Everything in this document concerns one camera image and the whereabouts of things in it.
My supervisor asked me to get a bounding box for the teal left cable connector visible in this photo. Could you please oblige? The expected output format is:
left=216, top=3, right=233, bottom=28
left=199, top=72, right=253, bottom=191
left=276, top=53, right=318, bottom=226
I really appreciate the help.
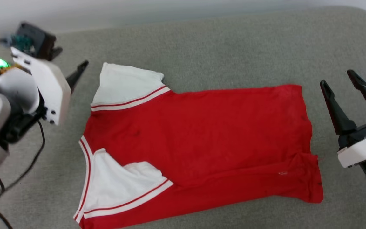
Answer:
left=6, top=34, right=33, bottom=53

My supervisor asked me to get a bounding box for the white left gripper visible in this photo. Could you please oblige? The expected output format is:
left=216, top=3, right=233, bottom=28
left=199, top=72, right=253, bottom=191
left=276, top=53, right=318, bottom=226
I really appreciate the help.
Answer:
left=0, top=47, right=89, bottom=142

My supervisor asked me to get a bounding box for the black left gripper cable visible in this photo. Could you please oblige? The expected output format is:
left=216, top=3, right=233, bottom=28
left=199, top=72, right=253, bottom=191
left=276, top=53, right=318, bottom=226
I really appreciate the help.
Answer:
left=0, top=120, right=46, bottom=229

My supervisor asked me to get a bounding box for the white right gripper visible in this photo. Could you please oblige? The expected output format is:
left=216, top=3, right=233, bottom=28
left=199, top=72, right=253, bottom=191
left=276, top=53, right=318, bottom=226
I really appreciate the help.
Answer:
left=320, top=70, right=366, bottom=169

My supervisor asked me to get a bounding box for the red and white T-shirt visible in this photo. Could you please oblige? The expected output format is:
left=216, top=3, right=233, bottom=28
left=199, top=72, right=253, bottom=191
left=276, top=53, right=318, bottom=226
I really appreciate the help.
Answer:
left=73, top=62, right=324, bottom=229

